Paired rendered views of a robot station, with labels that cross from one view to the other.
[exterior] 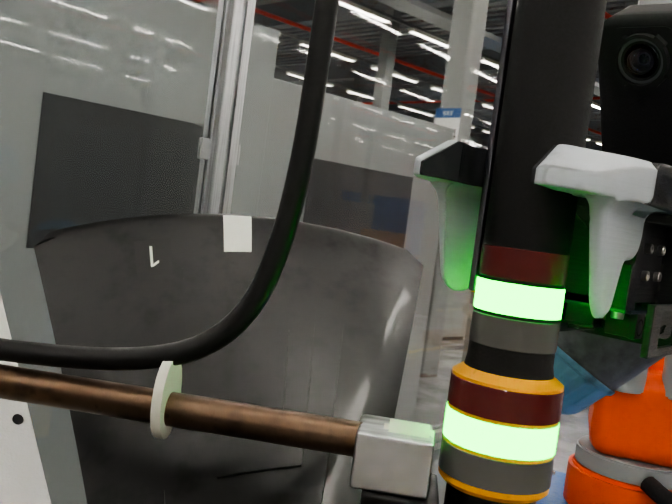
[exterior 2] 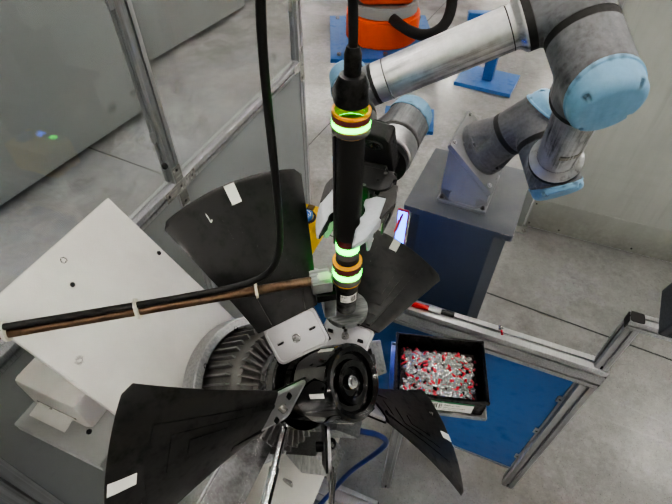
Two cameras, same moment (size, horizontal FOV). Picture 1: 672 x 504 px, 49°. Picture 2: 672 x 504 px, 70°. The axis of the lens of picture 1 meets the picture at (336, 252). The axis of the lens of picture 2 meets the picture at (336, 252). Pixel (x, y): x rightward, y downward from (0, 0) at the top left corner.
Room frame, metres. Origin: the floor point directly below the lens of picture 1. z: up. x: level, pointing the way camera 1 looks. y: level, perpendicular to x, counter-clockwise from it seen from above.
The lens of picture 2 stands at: (-0.14, 0.09, 1.89)
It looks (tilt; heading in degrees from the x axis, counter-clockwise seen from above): 47 degrees down; 341
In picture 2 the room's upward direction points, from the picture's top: straight up
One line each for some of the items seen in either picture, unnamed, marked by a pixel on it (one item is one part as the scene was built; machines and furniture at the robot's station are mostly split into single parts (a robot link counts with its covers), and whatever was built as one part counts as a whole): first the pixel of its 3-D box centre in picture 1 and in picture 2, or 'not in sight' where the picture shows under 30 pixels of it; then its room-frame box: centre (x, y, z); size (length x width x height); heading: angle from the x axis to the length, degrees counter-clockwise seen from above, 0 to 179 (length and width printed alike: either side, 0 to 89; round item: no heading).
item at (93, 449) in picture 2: not in sight; (113, 377); (0.56, 0.42, 0.85); 0.36 x 0.24 x 0.03; 139
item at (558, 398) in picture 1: (504, 394); (347, 262); (0.29, -0.07, 1.38); 0.04 x 0.04 x 0.01
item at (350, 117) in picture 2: not in sight; (351, 120); (0.29, -0.07, 1.61); 0.04 x 0.04 x 0.03
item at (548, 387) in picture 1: (500, 426); (347, 268); (0.29, -0.07, 1.36); 0.04 x 0.04 x 0.05
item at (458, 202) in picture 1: (468, 221); (328, 222); (0.31, -0.05, 1.44); 0.09 x 0.03 x 0.06; 129
